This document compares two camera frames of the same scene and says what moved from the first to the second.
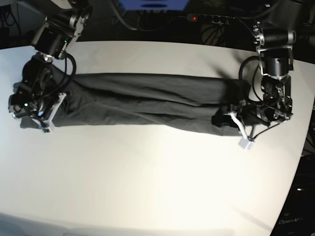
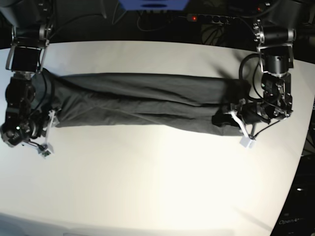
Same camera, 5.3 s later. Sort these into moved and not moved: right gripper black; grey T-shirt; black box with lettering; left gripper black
Moved: right gripper black
Not moved: grey T-shirt; left gripper black; black box with lettering
